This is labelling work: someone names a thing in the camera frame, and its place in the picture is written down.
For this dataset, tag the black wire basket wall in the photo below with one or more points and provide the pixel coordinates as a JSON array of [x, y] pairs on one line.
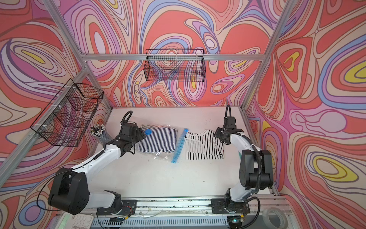
[[175, 65], [65, 121]]

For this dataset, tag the cup of pens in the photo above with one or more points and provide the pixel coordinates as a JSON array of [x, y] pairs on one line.
[[99, 132]]

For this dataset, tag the black white striped tank top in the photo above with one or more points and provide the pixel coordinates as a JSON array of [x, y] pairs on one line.
[[203, 146]]

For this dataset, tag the white keypad device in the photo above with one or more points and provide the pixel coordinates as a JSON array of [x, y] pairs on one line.
[[79, 221]]

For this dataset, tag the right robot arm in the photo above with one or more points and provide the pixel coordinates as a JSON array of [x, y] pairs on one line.
[[255, 170]]

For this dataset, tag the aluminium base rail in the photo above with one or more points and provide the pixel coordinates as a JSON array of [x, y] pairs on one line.
[[189, 213]]

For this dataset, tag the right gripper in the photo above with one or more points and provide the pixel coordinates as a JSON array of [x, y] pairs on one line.
[[218, 134]]

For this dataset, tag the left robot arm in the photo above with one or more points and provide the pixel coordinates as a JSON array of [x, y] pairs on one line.
[[70, 187]]

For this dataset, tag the blue white striped shirt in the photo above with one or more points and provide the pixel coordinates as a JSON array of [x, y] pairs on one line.
[[159, 139]]

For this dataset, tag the clear tape roll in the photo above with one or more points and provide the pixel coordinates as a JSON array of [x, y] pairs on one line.
[[275, 218]]

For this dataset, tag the black wire basket back wall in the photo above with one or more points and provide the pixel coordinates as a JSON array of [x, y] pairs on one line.
[[175, 65]]

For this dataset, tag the clear vacuum bag blue zipper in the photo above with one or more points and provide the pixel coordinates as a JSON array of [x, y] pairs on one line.
[[174, 156]]

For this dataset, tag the black wire basket left wall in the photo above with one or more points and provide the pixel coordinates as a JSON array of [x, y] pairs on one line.
[[65, 121]]

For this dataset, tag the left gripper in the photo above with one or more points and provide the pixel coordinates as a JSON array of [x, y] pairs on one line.
[[140, 134]]

